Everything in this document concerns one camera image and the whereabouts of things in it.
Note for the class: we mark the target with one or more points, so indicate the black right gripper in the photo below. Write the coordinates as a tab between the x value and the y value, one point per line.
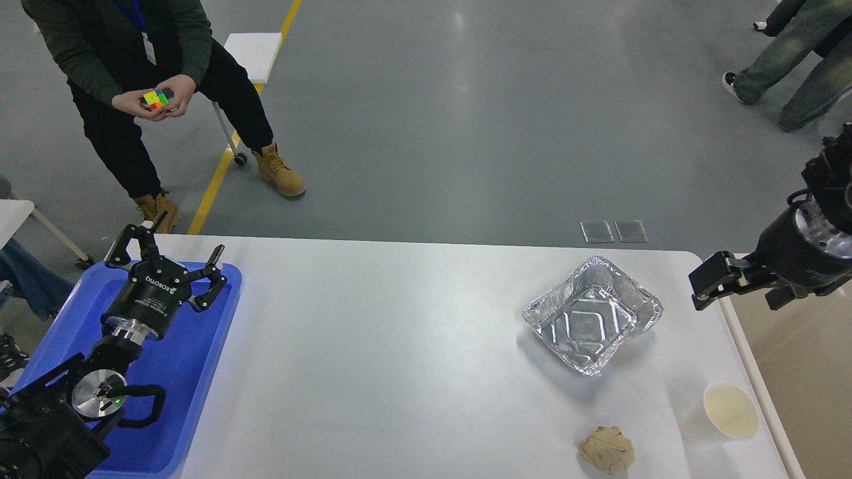
804	251

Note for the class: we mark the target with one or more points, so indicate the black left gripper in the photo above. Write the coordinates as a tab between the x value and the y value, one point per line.
148	297

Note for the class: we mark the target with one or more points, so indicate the white paper cup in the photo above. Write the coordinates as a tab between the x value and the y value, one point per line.
723	413

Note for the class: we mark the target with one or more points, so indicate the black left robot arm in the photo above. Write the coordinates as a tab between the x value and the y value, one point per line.
56	426

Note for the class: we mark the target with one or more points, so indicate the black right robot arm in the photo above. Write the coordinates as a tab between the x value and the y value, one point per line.
827	183

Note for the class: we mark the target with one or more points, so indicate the beige plastic bin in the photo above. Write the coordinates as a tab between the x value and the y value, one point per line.
802	352

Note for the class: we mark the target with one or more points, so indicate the blue plastic tray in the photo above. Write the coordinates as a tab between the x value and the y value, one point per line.
183	363

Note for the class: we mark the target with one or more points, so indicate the seated person blue jeans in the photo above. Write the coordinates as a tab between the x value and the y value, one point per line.
45	293

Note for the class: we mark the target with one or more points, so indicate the right metal floor plate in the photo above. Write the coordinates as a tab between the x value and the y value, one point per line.
631	231

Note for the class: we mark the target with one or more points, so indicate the metal floor plate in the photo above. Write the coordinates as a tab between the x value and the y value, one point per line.
631	231
597	231

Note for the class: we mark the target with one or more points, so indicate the grey office chair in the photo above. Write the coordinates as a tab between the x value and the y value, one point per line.
238	157

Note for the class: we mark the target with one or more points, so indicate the left metal floor plate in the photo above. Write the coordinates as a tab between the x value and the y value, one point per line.
597	231

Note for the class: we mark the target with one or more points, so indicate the aluminium foil tray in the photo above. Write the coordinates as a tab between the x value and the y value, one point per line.
587	317

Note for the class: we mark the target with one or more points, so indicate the colourful puzzle cube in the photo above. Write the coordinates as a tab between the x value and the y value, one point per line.
156	99

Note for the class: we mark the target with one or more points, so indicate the person in black trousers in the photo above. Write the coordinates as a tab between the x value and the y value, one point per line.
113	52

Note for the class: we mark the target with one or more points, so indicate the person in green jeans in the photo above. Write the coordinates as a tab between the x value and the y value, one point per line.
827	83

